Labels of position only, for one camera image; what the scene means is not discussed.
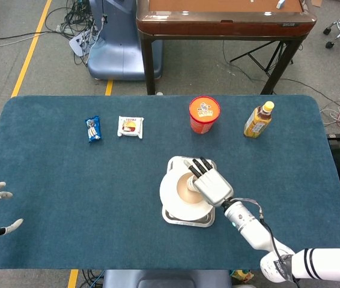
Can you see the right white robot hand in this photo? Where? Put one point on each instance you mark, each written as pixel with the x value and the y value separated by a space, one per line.
pixel 213 187

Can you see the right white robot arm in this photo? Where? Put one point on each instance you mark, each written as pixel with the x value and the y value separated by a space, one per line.
pixel 251 229

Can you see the orange instant noodle cup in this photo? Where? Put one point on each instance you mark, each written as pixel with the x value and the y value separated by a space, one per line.
pixel 203 112

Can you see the silver square tray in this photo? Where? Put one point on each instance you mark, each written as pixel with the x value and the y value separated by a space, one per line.
pixel 177 162

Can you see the white round plate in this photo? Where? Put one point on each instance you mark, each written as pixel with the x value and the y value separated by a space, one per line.
pixel 170 201

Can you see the yellow tea bottle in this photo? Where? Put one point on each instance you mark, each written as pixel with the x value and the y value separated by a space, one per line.
pixel 258 123

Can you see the yellow packet under table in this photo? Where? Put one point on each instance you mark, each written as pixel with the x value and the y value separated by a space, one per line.
pixel 242 275

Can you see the blue felt table mat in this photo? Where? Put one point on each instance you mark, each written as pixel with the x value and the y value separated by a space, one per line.
pixel 68 180

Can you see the grey robot torso base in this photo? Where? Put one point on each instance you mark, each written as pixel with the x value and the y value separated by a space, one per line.
pixel 167 279

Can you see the white snack packet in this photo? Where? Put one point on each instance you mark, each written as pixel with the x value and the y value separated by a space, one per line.
pixel 130 126

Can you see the blue snack packet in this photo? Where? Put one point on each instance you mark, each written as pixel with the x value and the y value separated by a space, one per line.
pixel 93 129

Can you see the brown wooden game table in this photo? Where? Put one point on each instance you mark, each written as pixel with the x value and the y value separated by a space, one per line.
pixel 224 28

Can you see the blue grey machine base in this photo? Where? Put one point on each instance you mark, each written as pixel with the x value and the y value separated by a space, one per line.
pixel 119 45

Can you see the white socket board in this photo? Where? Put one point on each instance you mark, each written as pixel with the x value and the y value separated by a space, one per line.
pixel 78 45

